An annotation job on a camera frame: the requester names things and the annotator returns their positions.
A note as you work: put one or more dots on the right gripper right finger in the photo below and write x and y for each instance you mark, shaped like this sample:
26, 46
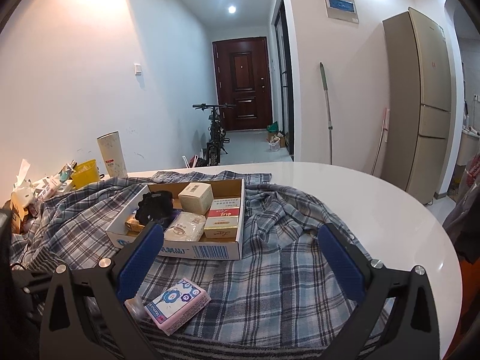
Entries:
412, 328

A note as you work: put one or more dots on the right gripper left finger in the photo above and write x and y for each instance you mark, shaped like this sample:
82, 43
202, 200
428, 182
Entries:
66, 329

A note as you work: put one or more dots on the red white cigarette carton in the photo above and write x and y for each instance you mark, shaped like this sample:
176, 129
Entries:
222, 220

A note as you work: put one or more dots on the gold blue cigarette box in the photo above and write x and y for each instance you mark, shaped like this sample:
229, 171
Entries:
132, 225

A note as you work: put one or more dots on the pink blue card box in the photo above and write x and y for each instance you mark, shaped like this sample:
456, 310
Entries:
177, 305

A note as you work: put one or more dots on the pile of small packages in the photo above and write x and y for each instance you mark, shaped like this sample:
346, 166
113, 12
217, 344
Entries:
27, 197

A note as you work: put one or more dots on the blue plaid cloth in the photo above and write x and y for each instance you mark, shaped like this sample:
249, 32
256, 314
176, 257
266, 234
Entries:
279, 301

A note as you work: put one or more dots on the white tissue pack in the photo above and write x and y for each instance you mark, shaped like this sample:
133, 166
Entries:
187, 227

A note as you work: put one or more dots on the yellow plastic cup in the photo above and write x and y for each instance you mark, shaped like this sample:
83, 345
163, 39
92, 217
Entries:
85, 173

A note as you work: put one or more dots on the open cardboard tray box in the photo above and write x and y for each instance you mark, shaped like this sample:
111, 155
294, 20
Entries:
226, 249

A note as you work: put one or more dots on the cream square box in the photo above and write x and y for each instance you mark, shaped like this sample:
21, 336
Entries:
196, 198

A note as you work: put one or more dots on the beige speckled tumbler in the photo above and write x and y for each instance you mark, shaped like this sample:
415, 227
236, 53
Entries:
111, 151

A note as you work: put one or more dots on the bags beside bicycle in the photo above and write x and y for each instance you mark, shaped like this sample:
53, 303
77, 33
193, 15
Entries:
195, 161

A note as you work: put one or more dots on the black bicycle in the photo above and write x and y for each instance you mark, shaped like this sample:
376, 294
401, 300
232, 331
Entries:
215, 145

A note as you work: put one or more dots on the beige refrigerator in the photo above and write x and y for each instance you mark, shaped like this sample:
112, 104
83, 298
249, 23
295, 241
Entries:
420, 104

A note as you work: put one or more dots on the boxes on hallway floor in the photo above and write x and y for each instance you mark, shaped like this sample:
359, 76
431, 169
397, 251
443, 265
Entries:
277, 137

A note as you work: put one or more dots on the dark red entrance door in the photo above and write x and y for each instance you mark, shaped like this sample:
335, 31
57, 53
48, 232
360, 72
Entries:
243, 82

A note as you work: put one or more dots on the black framed glass door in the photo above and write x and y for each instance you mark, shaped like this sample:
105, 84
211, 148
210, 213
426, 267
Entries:
279, 22

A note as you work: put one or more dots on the pink broom handle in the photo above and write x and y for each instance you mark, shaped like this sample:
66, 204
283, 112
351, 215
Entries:
382, 138

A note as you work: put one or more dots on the white wall switch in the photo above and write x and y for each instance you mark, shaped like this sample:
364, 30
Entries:
138, 70

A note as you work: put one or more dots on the grey mop handle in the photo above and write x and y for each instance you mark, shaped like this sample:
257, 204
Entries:
328, 110

